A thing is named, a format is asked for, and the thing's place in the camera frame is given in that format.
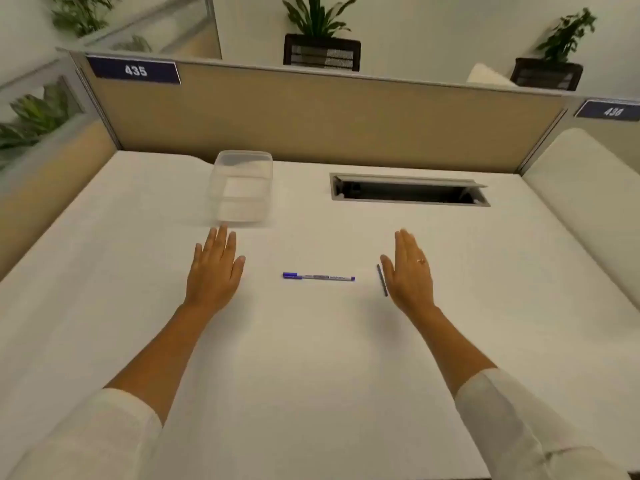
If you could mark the white right sleeve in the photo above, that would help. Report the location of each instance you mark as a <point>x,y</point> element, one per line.
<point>520,429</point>

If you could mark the beige glass-topped side partition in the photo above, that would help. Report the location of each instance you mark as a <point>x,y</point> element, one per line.
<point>45,194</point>

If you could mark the white blue marker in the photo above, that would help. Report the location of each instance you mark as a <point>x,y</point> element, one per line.
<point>320,277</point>

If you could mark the black mesh office chair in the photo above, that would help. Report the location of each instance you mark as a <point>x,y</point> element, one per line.
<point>322,53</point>
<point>547,74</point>

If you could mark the beige grey-framed partition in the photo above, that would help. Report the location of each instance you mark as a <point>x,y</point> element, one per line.
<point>600,137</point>

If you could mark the person's right forearm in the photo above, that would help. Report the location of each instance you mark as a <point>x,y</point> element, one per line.
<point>450,349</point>

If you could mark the tall feathery green plant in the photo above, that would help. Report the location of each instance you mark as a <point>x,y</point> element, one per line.
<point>80,12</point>

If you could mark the clear plastic container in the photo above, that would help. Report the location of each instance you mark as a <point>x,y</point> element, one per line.
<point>240,194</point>

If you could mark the bushy green plant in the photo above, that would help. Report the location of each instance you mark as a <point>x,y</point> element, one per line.
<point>35,117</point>

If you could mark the white left sleeve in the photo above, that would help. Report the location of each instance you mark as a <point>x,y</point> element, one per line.
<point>95,434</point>

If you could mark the broad-leaf green plant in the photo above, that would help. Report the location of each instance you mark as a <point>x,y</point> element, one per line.
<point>316,19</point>

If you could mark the dark blue refill stick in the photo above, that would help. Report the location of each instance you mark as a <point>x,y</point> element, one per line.
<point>382,280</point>

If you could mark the white rounded desk corner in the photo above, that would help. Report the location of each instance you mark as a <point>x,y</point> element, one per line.
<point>487,75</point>

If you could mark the white sleeve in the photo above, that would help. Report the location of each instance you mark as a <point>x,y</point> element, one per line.
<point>520,429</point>
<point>95,434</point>

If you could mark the wide blue number sign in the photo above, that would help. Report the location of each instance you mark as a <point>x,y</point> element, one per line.
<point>135,70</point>

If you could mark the beige desk partition panel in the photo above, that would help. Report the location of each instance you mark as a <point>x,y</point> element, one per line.
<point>325,124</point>

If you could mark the person's left hand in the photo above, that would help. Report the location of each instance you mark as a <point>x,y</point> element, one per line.
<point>212,274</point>

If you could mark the small-leaf green plant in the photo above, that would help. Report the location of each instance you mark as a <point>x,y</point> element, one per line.
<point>567,37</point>

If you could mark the grey glass-topped partition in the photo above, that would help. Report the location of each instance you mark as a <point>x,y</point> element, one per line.
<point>195,42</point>

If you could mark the person's right hand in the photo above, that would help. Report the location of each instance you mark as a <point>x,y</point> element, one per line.
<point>410,282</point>

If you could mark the person's left forearm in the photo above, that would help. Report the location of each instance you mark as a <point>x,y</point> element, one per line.
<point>165,354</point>

